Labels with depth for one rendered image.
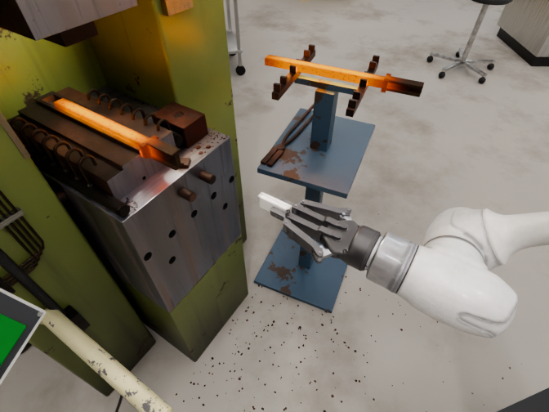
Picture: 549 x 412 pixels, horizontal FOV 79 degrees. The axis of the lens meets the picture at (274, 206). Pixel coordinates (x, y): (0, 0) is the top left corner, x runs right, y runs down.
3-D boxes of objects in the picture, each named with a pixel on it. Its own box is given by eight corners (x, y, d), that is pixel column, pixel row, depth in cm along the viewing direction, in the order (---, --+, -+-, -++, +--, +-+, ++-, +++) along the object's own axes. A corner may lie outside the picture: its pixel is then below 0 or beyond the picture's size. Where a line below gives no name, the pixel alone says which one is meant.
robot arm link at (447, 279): (387, 311, 54) (405, 268, 64) (491, 366, 48) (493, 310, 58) (412, 261, 48) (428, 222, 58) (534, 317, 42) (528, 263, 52)
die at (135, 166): (178, 156, 88) (171, 128, 82) (117, 202, 77) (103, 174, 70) (79, 109, 103) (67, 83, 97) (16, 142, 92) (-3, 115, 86)
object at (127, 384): (177, 410, 76) (172, 405, 72) (160, 433, 73) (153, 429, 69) (62, 311, 92) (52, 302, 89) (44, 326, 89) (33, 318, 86)
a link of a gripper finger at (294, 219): (340, 246, 60) (336, 252, 60) (287, 221, 64) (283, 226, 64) (343, 233, 58) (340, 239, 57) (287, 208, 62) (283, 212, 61)
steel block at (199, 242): (242, 234, 127) (230, 136, 94) (169, 313, 105) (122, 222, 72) (140, 179, 147) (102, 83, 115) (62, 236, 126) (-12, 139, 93)
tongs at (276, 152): (330, 86, 145) (330, 82, 144) (339, 87, 143) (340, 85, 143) (260, 163, 109) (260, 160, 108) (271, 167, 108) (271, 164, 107)
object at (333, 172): (374, 129, 126) (375, 124, 125) (345, 199, 101) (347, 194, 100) (300, 112, 134) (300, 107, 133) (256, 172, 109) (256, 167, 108)
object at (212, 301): (248, 293, 161) (242, 234, 127) (195, 363, 139) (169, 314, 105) (166, 243, 182) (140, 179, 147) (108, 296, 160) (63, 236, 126)
